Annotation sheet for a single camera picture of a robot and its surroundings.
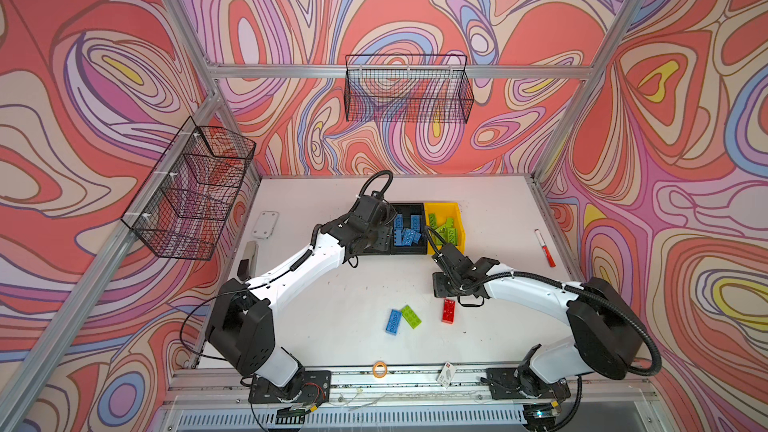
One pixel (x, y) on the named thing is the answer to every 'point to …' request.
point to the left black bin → (390, 251)
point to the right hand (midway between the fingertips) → (446, 291)
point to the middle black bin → (408, 209)
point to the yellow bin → (444, 211)
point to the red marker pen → (546, 252)
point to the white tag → (446, 374)
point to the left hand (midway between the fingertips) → (383, 229)
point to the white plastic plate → (265, 225)
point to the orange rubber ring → (374, 367)
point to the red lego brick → (448, 314)
